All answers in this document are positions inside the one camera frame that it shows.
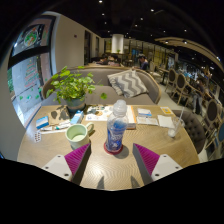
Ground white paper napkin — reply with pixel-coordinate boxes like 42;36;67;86
157;114;175;129

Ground small blue white box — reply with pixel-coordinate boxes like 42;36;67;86
35;115;50;130

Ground clear plastic cup with straw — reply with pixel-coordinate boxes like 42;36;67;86
167;105;186;139

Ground white blue paper leaflets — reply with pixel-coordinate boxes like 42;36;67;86
136;107;160;127

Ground light blue carton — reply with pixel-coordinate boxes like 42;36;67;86
69;109;85;125

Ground window with food poster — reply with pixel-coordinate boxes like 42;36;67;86
6;16;57;129

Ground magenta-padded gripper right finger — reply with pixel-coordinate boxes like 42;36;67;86
132;143;184;186

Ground pale green mug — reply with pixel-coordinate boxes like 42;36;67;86
64;122;95;150

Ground brown kraft notebook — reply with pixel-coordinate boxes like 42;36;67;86
48;105;71;126

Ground open white magazine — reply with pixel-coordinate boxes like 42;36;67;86
84;104;116;122

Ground dark grey tufted armchair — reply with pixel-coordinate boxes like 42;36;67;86
172;109;208;155

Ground flat round red coaster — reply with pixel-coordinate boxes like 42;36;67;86
103;143;124;156

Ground green potted plant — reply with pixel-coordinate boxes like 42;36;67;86
45;65;108;113

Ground person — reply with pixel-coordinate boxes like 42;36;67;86
137;53;150;72
96;53;110;66
108;53;121;67
191;78;208;116

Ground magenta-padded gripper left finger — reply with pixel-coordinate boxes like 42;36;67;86
41;143;92;186

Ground clear blue-labelled drink bottle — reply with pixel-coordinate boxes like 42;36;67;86
103;99;129;154

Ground group of wooden dining chairs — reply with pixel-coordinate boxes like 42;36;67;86
163;68;224;158

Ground group of ceiling spotlights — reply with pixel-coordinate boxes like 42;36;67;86
96;0;214;44

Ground grey curved sofa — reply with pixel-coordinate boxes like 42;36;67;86
41;65;163;107

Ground pill blister pack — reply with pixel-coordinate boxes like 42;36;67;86
33;130;43;144

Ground yellow card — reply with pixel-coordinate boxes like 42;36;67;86
159;105;174;116

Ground grey white chevron pillow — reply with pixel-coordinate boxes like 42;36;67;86
106;68;149;99

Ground white tube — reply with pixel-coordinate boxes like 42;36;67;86
39;121;72;133

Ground white round pillar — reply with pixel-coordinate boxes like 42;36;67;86
111;33;125;54

